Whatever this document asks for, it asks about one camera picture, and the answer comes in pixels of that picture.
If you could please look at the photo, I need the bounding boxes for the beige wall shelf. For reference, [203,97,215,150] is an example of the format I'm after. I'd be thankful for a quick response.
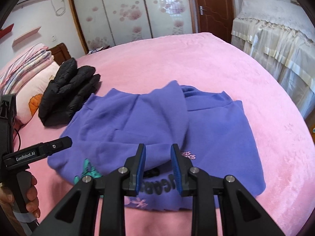
[12,26,41,47]

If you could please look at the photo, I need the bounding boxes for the purple hoodie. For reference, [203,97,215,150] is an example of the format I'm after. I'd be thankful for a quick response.
[47,81,266,211]

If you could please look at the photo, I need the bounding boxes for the floral sliding wardrobe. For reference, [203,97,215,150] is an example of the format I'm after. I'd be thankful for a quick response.
[69,0,196,53]

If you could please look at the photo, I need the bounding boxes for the folded pink striped blankets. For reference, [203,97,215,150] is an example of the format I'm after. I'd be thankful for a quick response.
[1,43,54,95]

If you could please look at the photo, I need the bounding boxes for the white air conditioner cable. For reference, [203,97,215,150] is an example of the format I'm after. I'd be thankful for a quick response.
[50,0,67,17]

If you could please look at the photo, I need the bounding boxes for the brown wooden headboard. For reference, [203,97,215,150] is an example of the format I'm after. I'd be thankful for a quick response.
[49,43,71,65]

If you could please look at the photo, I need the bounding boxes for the brown wooden door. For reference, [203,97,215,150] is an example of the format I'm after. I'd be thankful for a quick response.
[195,0,234,43]

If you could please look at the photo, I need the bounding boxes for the cream lace-covered furniture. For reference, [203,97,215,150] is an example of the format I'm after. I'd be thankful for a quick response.
[231,0,314,118]

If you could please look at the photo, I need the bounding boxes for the pink pillow with orange print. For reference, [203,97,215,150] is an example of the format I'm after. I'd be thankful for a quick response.
[16,61,59,125]

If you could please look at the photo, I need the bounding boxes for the red wall shelf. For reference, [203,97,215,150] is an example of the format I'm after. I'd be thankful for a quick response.
[0,23,14,38]

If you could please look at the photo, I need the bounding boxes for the person's left hand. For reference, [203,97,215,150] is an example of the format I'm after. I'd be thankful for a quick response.
[0,174,41,219]

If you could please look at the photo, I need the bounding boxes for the black puffer jacket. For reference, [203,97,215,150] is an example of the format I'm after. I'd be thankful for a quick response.
[38,58,100,127]

